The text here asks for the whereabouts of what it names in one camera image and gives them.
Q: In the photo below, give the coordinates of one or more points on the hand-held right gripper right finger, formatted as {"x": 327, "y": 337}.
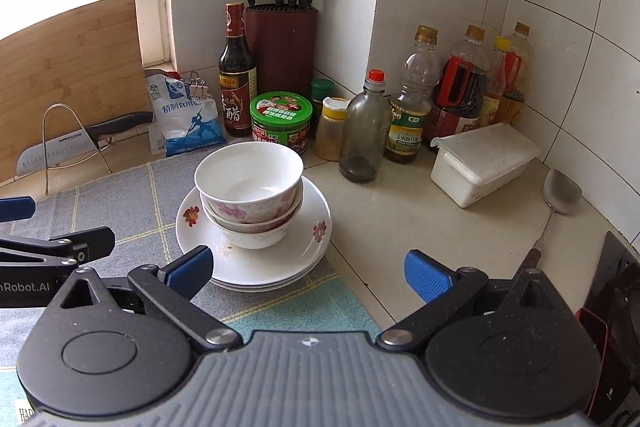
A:
{"x": 425, "y": 274}

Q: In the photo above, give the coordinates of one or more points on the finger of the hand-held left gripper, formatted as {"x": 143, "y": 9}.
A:
{"x": 17, "y": 208}
{"x": 95, "y": 242}

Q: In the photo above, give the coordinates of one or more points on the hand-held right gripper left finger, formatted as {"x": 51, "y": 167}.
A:
{"x": 190, "y": 269}

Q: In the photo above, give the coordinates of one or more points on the white bowl small pink flowers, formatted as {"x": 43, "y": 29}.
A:
{"x": 222, "y": 221}

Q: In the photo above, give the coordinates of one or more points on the stained white red-flower plate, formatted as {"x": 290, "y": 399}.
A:
{"x": 295, "y": 257}

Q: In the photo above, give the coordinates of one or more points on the pink floral white bowl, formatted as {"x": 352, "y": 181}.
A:
{"x": 250, "y": 172}

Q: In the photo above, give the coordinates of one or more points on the grey blue checked towel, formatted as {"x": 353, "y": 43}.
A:
{"x": 125, "y": 207}

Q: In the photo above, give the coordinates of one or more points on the white plastic lidded container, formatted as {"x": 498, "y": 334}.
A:
{"x": 480, "y": 167}

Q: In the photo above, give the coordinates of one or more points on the white blue salt bag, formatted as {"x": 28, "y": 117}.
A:
{"x": 185, "y": 127}

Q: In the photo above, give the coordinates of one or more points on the wooden cutting board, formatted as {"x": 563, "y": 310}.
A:
{"x": 75, "y": 72}

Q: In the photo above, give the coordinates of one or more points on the green label oil bottle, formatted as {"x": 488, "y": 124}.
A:
{"x": 410, "y": 127}

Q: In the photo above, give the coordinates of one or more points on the red cap glass bottle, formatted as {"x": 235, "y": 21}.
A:
{"x": 365, "y": 132}

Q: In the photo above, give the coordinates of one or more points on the metal cooking spatula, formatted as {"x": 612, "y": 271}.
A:
{"x": 562, "y": 192}

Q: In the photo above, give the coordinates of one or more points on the dark vinegar bottle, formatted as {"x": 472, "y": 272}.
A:
{"x": 236, "y": 107}

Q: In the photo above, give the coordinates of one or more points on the yellow spice jar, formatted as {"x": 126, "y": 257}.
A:
{"x": 330, "y": 132}

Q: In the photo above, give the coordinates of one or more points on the dark sauce bottle red label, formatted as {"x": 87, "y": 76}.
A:
{"x": 457, "y": 97}

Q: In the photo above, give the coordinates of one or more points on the green lid sauce jar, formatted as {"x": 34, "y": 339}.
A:
{"x": 280, "y": 107}

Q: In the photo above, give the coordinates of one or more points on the yellow cap red bottle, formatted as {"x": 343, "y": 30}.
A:
{"x": 495, "y": 97}

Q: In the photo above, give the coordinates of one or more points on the green cap spice jar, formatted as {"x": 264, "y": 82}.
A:
{"x": 322, "y": 89}

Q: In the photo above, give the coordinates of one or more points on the tan cap amber bottle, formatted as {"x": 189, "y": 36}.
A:
{"x": 520, "y": 72}

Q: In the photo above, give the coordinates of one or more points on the dark red knife block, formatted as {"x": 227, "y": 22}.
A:
{"x": 282, "y": 52}

